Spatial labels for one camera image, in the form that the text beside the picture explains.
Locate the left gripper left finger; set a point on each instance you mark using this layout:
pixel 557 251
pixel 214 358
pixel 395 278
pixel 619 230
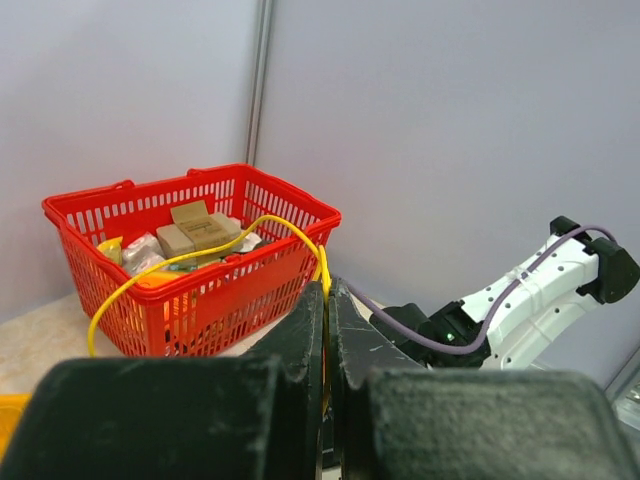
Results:
pixel 297 338

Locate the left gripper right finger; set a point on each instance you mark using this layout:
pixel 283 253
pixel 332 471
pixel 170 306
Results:
pixel 356 348

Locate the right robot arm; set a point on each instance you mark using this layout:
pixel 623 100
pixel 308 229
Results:
pixel 520 315

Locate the red plastic shopping basket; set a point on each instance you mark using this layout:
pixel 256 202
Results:
pixel 211 309

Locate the brown cardboard box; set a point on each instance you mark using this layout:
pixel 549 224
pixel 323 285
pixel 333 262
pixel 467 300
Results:
pixel 194 229

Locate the yellow snack packet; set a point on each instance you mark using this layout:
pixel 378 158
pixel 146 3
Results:
pixel 112 249

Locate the yellow plastic bin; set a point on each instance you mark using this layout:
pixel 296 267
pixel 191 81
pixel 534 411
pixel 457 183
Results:
pixel 12 407

